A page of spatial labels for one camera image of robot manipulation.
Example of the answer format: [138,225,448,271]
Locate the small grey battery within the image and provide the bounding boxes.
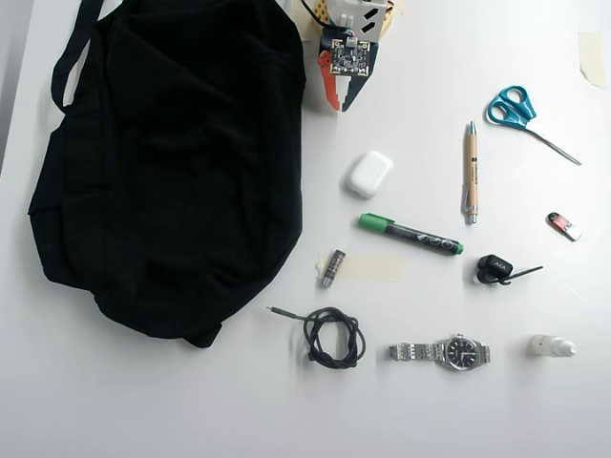
[320,248,346,289]

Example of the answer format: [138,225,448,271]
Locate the white earbuds case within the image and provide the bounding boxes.
[341,150,395,200]

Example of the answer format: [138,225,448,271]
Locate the bare camera circuit board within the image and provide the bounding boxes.
[327,29,372,77]

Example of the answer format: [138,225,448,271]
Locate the green whiteboard marker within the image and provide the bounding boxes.
[358,213,464,257]

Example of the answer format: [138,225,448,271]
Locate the yellow perforated robot base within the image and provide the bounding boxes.
[305,0,330,32]

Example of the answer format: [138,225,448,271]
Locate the black fabric bag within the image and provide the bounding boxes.
[27,0,307,349]

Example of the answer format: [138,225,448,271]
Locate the silver metal wristwatch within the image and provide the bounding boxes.
[388,332,492,371]

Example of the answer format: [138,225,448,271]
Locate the beige masking tape piece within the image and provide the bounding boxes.
[577,31,607,89]
[381,0,407,37]
[285,0,316,37]

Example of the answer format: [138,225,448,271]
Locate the small white dropper bottle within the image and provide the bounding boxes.
[528,333,579,359]

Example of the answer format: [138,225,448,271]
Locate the blue handled scissors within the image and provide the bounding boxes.
[486,85,583,167]

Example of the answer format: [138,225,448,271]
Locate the coiled black cable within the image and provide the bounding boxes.
[265,305,368,369]

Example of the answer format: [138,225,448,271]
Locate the wooden ballpoint pen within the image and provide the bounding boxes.
[461,120,480,225]

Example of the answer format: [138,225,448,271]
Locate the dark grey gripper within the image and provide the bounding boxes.
[318,26,383,114]

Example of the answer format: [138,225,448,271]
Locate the long beige masking tape strip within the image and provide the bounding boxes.
[314,255,405,283]

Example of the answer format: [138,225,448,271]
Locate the red USB stick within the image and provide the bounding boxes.
[546,211,584,242]

